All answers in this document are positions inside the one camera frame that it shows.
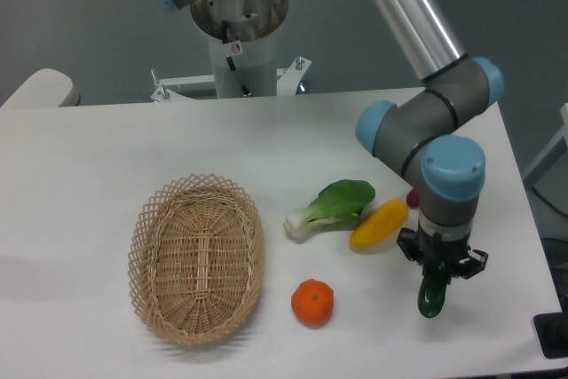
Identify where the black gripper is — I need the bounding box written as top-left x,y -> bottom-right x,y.
397,226 -> 489,285

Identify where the dark green cucumber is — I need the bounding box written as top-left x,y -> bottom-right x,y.
417,262 -> 451,319

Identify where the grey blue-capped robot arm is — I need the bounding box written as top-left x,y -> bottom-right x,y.
159,0 -> 504,285

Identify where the purple sweet potato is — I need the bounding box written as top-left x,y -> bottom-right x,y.
406,188 -> 421,209

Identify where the yellow mango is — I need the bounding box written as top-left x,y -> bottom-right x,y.
349,199 -> 408,251

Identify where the green bok choy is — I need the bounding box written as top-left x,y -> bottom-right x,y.
283,179 -> 375,241

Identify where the black device at table edge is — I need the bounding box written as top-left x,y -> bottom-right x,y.
533,312 -> 567,359

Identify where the orange tangerine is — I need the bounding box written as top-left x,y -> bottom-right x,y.
291,279 -> 335,327

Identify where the oval wicker basket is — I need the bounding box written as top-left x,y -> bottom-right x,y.
128,174 -> 264,346

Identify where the white chair armrest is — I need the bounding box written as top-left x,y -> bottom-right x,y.
1,68 -> 81,111

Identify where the white pedestal base frame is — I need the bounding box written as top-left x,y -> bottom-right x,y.
150,56 -> 312,103

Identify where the black pedestal cable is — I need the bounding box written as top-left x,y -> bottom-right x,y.
220,19 -> 253,99

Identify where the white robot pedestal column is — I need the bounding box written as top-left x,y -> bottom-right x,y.
190,0 -> 288,99

